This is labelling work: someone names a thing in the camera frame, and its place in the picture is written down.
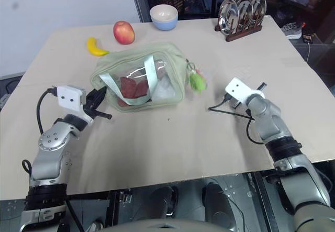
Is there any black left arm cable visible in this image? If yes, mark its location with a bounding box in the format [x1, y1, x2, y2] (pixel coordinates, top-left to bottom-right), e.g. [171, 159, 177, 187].
[36, 85, 59, 135]

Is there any green plush keychain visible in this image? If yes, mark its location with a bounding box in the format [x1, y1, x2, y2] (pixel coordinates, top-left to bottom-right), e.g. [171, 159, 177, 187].
[185, 59, 209, 95]

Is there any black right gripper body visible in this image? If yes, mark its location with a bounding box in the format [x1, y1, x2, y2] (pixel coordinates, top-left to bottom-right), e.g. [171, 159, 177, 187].
[232, 82, 268, 109]

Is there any steel plate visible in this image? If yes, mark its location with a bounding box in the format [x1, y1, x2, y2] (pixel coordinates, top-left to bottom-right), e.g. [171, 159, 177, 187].
[234, 0, 254, 30]
[248, 0, 267, 25]
[218, 0, 240, 33]

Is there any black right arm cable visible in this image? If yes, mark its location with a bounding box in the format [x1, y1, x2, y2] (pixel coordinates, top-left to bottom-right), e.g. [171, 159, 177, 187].
[245, 108, 266, 145]

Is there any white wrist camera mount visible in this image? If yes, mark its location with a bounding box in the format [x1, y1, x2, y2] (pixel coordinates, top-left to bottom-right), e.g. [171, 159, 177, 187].
[53, 84, 94, 125]
[225, 76, 265, 104]

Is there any yellow banana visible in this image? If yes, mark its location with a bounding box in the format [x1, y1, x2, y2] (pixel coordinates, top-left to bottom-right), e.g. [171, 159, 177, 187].
[86, 37, 110, 58]

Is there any white sneaker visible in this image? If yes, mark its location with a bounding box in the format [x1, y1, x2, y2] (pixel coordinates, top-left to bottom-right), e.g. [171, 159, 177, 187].
[282, 21, 305, 40]

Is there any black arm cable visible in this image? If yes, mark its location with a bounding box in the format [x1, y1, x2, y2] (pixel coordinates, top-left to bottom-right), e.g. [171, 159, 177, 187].
[245, 108, 266, 145]
[36, 85, 59, 135]

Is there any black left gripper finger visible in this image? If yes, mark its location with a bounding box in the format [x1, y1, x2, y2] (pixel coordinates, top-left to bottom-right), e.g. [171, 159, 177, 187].
[91, 108, 113, 119]
[91, 86, 108, 100]

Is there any dark wooden plate rack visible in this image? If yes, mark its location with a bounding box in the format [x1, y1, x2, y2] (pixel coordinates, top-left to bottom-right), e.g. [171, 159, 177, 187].
[214, 23, 263, 43]

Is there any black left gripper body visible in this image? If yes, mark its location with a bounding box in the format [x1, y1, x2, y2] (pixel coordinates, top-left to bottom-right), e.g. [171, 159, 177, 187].
[83, 90, 103, 117]

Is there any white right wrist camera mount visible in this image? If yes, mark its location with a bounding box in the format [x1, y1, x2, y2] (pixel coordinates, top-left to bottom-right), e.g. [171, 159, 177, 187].
[225, 76, 265, 104]

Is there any white plastic packet inside pouch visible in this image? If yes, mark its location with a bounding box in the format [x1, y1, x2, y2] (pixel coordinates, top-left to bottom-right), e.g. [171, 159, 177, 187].
[151, 76, 176, 101]

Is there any blue bowl with cream inside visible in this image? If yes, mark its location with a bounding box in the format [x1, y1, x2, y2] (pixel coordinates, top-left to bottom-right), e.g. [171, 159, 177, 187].
[149, 4, 180, 31]

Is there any red packet inside pouch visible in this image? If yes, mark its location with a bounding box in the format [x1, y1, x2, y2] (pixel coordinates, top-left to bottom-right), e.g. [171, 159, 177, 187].
[119, 75, 149, 100]

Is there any red apple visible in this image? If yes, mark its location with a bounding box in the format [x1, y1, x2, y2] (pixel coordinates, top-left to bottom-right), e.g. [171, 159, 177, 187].
[113, 20, 136, 45]

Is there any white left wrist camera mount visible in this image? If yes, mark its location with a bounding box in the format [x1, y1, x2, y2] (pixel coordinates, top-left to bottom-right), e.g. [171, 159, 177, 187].
[53, 84, 94, 125]

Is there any grey robot torso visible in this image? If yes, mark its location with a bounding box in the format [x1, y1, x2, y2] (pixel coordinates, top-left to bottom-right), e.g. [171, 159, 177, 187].
[101, 217, 238, 232]

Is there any green pouch with clear window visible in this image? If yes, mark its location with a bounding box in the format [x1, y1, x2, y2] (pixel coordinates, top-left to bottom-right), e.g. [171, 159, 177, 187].
[90, 42, 191, 114]

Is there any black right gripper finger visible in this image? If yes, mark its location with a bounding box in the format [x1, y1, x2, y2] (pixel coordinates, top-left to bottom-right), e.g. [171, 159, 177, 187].
[208, 95, 231, 111]
[208, 107, 254, 120]

